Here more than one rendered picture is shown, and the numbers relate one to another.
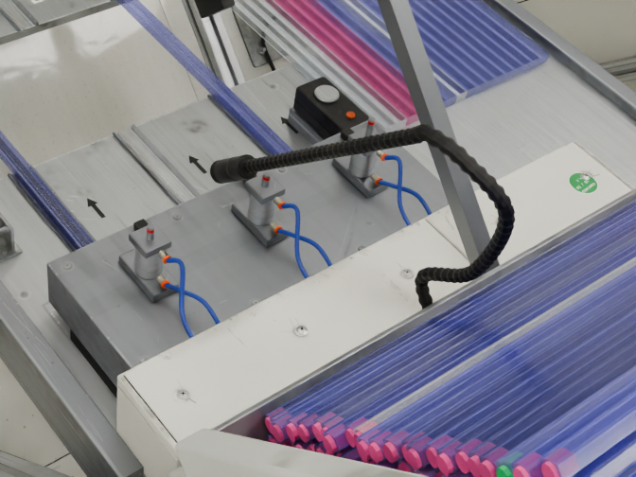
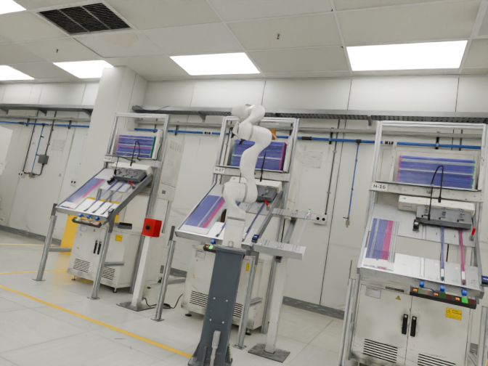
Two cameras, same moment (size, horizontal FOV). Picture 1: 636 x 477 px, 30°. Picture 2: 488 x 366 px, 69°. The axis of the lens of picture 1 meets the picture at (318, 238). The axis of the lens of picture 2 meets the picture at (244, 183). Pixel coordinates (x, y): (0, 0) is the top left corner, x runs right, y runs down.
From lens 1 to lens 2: 304 cm
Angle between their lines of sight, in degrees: 75
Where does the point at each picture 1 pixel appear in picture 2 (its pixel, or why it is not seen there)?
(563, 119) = (216, 191)
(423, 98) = not seen: hidden behind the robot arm
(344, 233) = not seen: hidden behind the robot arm
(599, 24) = (132, 250)
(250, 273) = (261, 189)
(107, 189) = (255, 208)
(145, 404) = (279, 184)
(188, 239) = (261, 193)
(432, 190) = not seen: hidden behind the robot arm
